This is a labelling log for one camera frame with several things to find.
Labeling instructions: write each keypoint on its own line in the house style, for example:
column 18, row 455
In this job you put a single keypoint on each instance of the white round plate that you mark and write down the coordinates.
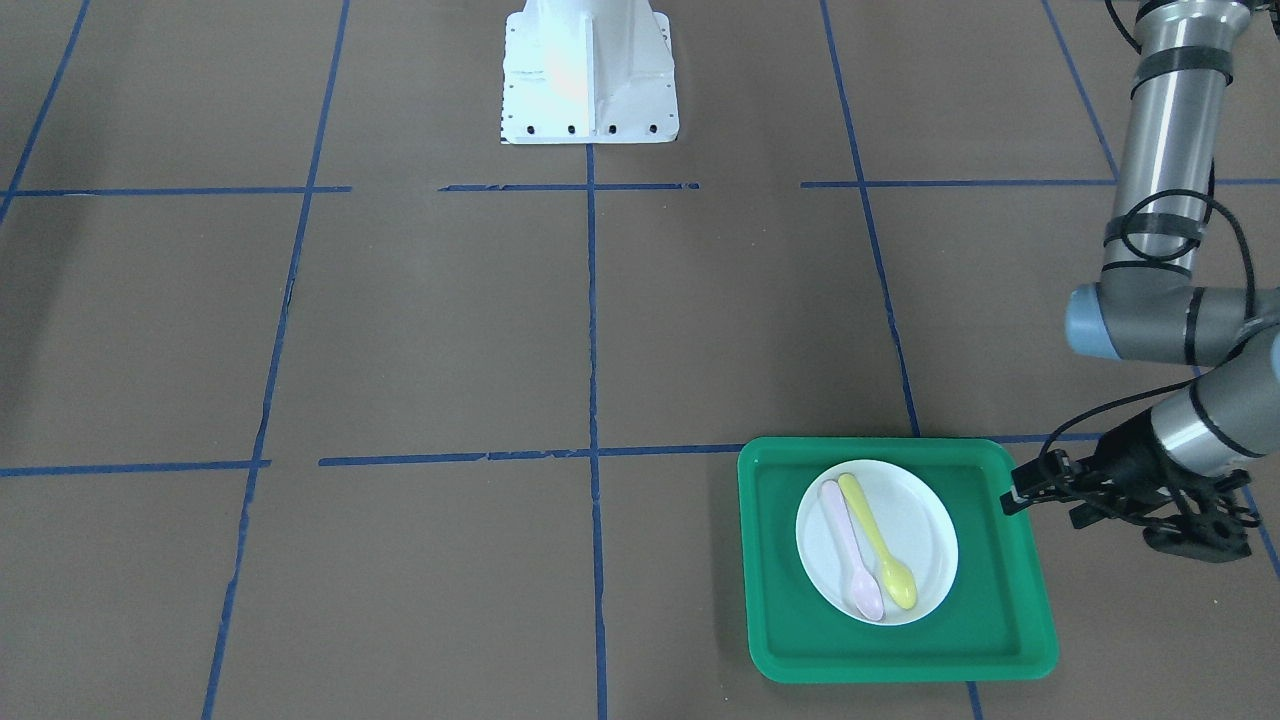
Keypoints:
column 914, row 523

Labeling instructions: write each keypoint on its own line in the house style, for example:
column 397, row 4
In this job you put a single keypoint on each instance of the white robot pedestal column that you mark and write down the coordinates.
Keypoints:
column 588, row 72

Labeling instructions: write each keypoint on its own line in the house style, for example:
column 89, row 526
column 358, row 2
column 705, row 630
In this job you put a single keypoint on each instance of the yellow plastic spoon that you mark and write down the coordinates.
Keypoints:
column 895, row 579

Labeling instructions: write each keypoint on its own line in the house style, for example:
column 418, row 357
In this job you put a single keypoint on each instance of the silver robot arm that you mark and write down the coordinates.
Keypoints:
column 1177, row 286

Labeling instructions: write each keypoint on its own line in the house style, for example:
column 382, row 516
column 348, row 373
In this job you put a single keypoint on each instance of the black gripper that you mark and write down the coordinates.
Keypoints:
column 1126, row 457

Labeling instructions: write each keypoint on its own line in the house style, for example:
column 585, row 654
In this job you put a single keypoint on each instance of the green plastic tray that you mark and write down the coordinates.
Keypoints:
column 996, row 623

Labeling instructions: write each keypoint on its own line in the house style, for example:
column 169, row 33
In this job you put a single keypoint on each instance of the pink plastic spoon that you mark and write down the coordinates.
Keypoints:
column 858, row 587

